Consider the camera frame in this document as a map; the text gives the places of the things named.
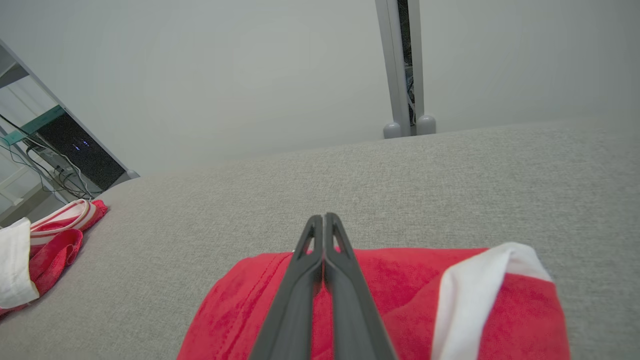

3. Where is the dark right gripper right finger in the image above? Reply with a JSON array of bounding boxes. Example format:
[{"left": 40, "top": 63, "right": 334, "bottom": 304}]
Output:
[{"left": 324, "top": 212, "right": 398, "bottom": 360}]

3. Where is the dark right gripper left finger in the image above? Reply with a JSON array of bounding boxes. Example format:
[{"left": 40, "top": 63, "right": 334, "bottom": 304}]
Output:
[{"left": 248, "top": 215, "right": 326, "bottom": 360}]

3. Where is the red garment with white hem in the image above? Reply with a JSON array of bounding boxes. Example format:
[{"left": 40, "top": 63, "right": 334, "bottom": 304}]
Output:
[{"left": 176, "top": 242, "right": 571, "bottom": 360}]

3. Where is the red white striped garment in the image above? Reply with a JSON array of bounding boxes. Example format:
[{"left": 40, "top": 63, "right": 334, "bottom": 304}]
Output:
[{"left": 0, "top": 199, "right": 108, "bottom": 316}]

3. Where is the black computer tower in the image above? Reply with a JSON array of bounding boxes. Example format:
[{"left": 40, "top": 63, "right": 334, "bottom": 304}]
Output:
[{"left": 37, "top": 112, "right": 127, "bottom": 192}]

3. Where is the green-edged glass shelf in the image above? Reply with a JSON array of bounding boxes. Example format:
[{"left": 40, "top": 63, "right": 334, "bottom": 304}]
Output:
[{"left": 0, "top": 105, "right": 66, "bottom": 147}]

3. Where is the grey partition post with foot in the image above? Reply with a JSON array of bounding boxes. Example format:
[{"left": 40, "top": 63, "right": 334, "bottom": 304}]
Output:
[
  {"left": 375, "top": 0, "right": 413, "bottom": 140},
  {"left": 407, "top": 0, "right": 437, "bottom": 136}
]

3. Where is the black computer with cables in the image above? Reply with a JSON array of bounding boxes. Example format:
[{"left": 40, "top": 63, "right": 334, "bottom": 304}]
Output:
[{"left": 0, "top": 114, "right": 96, "bottom": 201}]

